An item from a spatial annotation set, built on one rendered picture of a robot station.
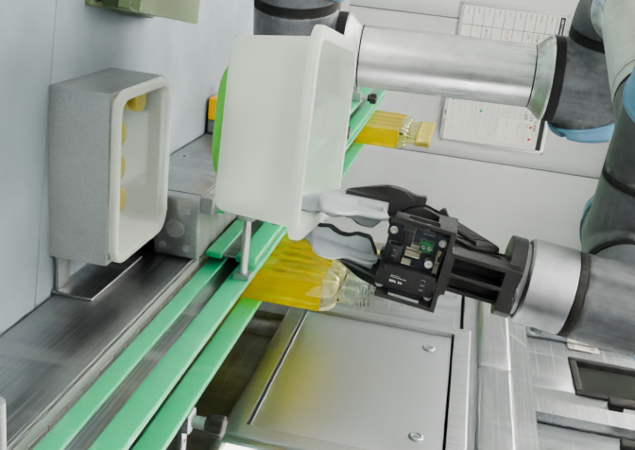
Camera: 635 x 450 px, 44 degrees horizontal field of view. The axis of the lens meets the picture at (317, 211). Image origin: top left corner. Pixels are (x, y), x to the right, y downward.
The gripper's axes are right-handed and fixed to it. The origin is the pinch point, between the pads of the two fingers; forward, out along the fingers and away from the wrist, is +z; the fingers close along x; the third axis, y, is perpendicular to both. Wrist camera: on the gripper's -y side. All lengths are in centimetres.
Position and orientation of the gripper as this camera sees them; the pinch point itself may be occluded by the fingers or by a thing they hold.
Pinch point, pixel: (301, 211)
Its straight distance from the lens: 73.5
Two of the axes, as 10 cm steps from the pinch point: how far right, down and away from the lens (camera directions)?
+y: -1.8, 1.9, -9.6
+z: -9.5, -2.7, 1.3
